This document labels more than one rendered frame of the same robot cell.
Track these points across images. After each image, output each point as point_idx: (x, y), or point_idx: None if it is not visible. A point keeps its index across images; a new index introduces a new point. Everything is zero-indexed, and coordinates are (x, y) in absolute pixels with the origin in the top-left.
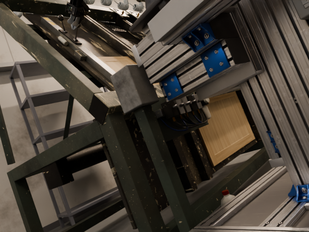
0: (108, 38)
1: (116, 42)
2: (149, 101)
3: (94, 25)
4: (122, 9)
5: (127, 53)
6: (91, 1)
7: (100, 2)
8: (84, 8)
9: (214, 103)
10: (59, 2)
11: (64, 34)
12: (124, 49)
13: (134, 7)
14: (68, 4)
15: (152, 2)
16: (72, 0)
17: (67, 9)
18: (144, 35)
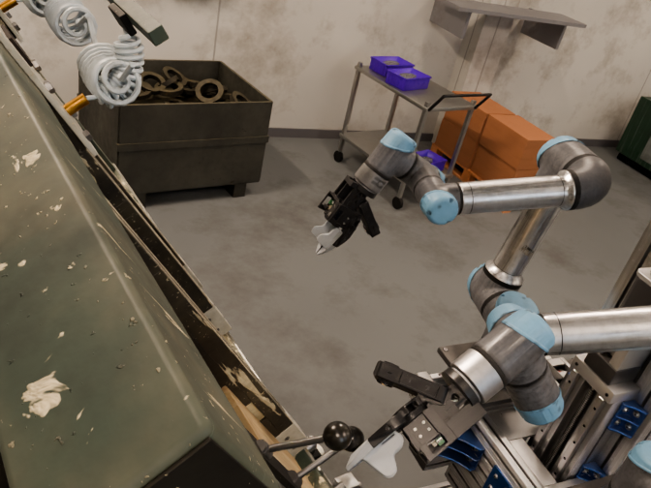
0: (180, 317)
1: (208, 337)
2: None
3: (138, 249)
4: (41, 16)
5: (230, 376)
6: (118, 86)
7: (70, 31)
8: (396, 387)
9: None
10: (45, 106)
11: (276, 475)
12: (227, 364)
13: None
14: (446, 436)
15: None
16: (461, 420)
17: (434, 451)
18: (98, 167)
